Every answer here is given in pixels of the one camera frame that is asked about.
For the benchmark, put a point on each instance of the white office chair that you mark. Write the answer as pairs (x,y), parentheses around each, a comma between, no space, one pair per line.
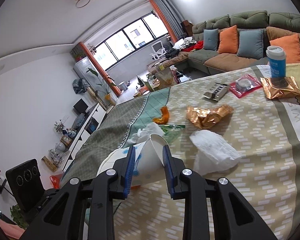
(158,50)

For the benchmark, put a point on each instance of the far orange cushion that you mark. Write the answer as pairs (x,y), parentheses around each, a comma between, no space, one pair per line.
(228,40)

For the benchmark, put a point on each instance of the white tv cabinet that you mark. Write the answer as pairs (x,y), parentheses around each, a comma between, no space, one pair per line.
(93,121)

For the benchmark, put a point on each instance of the white small waste bin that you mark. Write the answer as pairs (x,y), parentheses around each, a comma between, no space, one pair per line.
(122,86)

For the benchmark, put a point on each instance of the sealed gold snack packet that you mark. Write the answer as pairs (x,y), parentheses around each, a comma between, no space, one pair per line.
(280,87)

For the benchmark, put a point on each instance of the green brown sectional sofa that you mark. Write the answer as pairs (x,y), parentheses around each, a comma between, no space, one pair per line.
(274,25)

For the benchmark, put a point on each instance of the white tissue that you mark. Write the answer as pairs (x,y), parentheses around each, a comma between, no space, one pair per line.
(214,154)

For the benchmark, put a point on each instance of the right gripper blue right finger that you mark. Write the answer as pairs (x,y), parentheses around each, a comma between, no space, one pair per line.
(169,170)

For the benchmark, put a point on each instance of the orange peel piece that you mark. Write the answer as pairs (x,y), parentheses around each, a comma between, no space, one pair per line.
(164,116)

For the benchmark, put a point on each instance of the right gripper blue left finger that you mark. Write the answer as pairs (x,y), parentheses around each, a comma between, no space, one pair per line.
(127,171)

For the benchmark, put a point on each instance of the far blue cushion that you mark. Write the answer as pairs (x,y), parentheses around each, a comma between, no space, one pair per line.
(210,39)

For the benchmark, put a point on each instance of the near blue cushion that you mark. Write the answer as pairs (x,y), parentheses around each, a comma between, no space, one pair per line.
(251,44)

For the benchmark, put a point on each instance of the green clear plastic snack bag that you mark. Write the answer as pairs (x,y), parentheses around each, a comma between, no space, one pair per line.
(171,132)

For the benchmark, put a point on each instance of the grey black snack packet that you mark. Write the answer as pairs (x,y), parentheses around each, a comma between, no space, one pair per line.
(216,91)

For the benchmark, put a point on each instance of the orange cushion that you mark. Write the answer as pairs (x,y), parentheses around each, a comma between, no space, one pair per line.
(291,45)
(228,40)

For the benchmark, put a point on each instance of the left orange curtain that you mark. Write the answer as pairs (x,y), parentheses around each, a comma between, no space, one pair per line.
(103,73)

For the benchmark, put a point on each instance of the cluttered black coffee table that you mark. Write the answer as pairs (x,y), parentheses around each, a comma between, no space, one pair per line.
(162,78)

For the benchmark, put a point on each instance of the right orange grey curtain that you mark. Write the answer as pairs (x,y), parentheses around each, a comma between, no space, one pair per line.
(170,17)

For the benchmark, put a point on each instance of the large window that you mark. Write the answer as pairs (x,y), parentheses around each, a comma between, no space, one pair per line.
(129,39)

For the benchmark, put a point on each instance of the small black monitor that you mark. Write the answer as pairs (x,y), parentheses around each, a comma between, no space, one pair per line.
(80,107)

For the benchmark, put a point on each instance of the tall green potted plant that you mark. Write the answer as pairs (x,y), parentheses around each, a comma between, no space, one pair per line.
(106,86)

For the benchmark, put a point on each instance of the red cookie packet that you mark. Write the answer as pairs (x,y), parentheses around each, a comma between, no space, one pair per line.
(244,86)

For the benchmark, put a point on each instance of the blue cushion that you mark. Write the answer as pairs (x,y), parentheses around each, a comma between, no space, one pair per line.
(210,39)
(251,44)

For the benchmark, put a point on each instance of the orange plastic bag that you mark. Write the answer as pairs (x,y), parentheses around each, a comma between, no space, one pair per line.
(55,180)

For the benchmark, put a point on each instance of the patchwork table cloth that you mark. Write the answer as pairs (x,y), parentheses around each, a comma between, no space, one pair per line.
(265,133)

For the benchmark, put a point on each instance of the white crushed paper cup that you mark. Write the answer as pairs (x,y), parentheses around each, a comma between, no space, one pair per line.
(149,165)

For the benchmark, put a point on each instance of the blue white lidded cup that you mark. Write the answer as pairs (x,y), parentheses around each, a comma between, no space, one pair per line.
(277,61)

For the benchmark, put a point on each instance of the near orange cushion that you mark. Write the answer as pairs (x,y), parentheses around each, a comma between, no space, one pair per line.
(291,45)

